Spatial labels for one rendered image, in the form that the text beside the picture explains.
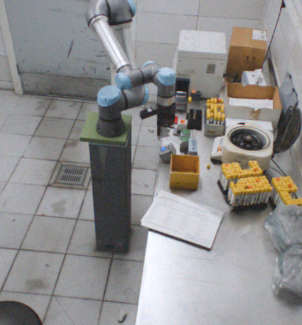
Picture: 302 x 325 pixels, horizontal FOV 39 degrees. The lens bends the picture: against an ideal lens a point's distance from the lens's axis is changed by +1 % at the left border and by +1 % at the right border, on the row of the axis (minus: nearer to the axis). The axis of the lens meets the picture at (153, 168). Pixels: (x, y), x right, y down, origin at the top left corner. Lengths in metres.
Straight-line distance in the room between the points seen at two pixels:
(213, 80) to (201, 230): 1.07
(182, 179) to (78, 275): 1.09
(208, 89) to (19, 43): 2.11
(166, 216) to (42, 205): 1.51
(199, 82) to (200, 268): 1.25
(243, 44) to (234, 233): 1.47
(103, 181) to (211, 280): 0.98
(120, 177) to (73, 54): 1.94
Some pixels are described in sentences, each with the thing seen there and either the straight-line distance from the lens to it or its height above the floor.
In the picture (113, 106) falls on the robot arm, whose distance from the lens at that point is 2.09.
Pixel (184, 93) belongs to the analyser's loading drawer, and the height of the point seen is 0.94.
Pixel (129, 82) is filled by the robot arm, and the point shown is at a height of 1.30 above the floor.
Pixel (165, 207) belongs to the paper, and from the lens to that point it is 1.82.
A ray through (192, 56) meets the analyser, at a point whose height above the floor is 1.14.
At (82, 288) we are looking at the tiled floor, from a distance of 2.65.
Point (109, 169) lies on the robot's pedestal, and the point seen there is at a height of 0.70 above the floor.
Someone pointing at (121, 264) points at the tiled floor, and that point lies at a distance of 2.73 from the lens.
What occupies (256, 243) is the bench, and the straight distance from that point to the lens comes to 1.78.
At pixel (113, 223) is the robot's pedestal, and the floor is 0.28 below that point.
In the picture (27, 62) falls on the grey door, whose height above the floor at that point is 0.34.
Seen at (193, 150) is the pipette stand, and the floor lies 0.97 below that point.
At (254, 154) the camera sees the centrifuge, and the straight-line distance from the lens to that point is 2.01.
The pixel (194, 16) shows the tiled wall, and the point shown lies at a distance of 3.78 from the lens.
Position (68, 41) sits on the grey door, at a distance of 3.97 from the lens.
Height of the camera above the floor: 2.19
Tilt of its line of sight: 41 degrees down
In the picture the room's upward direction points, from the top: 3 degrees clockwise
